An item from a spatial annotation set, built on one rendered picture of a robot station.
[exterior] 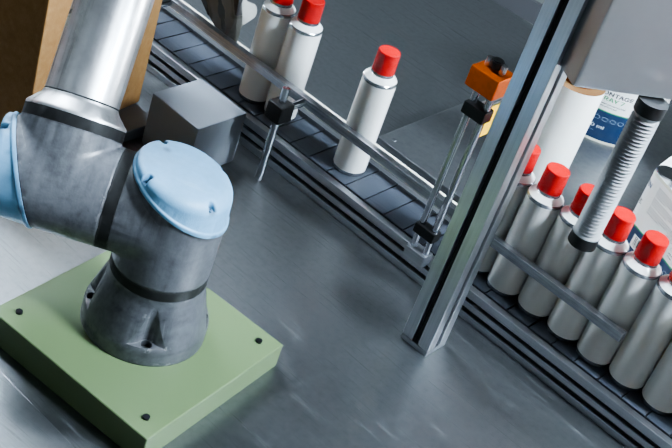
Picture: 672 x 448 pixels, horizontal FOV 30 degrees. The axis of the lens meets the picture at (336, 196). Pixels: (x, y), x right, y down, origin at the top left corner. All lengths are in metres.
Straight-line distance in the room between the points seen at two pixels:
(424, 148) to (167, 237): 0.72
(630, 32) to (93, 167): 0.60
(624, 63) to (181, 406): 0.62
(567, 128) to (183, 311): 0.75
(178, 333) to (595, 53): 0.56
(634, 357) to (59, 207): 0.76
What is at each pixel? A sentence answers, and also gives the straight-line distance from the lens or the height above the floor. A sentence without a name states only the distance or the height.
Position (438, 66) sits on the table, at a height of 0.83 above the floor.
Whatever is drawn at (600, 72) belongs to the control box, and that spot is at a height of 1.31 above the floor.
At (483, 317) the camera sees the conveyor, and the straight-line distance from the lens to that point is 1.74.
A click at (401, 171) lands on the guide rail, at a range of 1.76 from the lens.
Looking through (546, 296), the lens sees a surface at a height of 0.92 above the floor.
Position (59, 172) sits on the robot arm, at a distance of 1.37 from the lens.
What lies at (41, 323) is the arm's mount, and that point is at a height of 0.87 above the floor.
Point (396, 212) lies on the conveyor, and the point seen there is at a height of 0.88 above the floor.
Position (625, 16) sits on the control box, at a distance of 1.38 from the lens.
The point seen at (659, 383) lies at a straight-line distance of 1.67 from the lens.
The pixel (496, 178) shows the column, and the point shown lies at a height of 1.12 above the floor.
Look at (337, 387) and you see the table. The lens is 1.58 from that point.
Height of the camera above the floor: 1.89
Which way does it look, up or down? 34 degrees down
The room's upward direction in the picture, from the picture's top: 20 degrees clockwise
